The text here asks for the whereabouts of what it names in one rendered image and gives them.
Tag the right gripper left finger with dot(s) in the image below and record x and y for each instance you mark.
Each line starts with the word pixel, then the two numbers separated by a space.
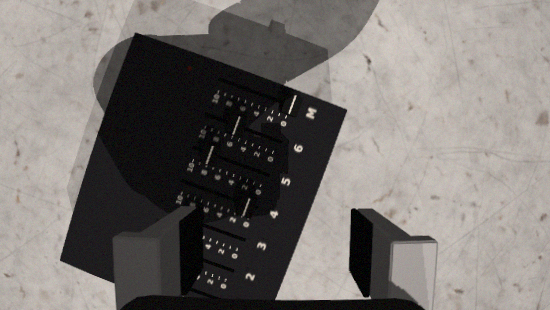
pixel 164 259

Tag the black lighting desk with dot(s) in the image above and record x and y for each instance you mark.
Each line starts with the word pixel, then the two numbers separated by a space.
pixel 163 128

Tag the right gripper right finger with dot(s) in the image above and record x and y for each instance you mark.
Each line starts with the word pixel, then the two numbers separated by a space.
pixel 386 262

